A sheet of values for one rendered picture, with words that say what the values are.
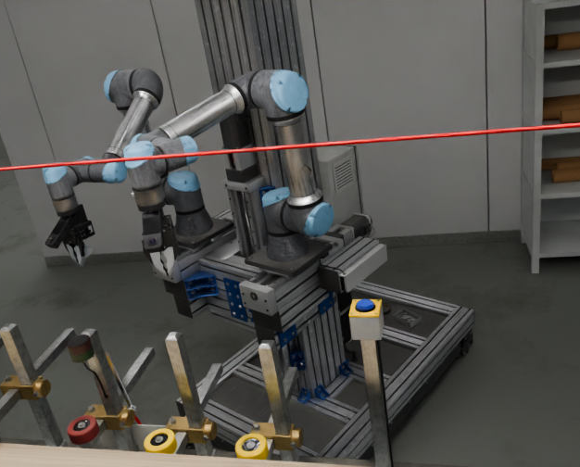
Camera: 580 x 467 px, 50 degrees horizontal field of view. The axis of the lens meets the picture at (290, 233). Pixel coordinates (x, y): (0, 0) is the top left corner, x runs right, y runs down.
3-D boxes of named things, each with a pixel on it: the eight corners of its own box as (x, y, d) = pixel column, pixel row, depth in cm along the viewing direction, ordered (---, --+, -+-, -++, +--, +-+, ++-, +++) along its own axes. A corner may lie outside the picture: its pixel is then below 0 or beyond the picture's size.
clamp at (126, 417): (96, 417, 185) (92, 403, 183) (136, 419, 181) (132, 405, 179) (86, 430, 180) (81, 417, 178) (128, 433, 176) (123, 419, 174)
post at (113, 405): (130, 457, 188) (84, 326, 168) (140, 458, 187) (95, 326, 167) (124, 466, 185) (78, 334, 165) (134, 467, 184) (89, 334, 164)
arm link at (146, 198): (160, 188, 154) (128, 194, 154) (164, 205, 156) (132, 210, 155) (162, 179, 161) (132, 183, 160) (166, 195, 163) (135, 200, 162)
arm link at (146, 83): (181, 82, 226) (125, 192, 204) (157, 84, 231) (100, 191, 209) (164, 59, 217) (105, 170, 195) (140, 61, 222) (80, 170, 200)
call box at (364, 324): (356, 325, 150) (352, 298, 147) (384, 325, 149) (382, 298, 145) (351, 343, 144) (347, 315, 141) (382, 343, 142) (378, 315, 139)
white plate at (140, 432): (105, 446, 190) (95, 421, 186) (182, 450, 183) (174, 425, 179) (104, 448, 190) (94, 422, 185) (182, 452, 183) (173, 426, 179)
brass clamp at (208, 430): (176, 427, 180) (171, 414, 178) (219, 430, 176) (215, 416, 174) (168, 443, 175) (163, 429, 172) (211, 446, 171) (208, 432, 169)
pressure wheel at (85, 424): (87, 443, 178) (76, 412, 173) (112, 445, 176) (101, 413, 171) (72, 464, 171) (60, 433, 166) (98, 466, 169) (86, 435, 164)
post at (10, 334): (57, 448, 194) (6, 321, 174) (67, 449, 193) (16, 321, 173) (51, 457, 191) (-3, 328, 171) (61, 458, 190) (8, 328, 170)
